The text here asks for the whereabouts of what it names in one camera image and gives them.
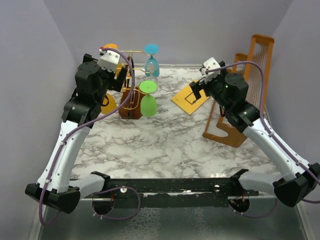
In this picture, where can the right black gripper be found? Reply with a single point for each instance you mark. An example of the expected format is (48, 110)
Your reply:
(196, 86)

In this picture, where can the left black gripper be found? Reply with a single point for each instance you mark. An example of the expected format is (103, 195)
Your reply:
(115, 84)

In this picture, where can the blue plastic goblet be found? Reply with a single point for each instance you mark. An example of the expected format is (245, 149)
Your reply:
(151, 50)

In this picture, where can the clear wine glass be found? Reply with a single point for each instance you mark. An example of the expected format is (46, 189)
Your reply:
(152, 71)

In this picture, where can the orange plastic goblet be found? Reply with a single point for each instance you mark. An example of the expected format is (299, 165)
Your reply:
(119, 66)
(108, 104)

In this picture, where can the green plastic goblet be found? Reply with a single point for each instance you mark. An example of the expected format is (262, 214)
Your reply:
(148, 104)

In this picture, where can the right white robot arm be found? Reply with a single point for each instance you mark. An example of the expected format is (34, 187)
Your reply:
(296, 178)

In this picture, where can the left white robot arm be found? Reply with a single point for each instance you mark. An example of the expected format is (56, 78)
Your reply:
(54, 188)

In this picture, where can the yellow booklet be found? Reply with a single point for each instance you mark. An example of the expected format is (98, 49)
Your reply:
(186, 101)

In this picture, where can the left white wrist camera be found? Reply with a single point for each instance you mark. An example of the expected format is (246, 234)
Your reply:
(109, 60)

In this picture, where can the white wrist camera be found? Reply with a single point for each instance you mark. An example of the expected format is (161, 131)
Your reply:
(109, 60)
(210, 64)

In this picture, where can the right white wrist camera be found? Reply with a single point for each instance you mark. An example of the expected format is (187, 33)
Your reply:
(210, 64)

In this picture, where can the gold wire wine glass rack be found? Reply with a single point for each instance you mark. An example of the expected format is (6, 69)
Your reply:
(131, 109)

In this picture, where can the wooden string harp rack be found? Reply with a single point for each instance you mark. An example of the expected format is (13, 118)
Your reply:
(243, 96)

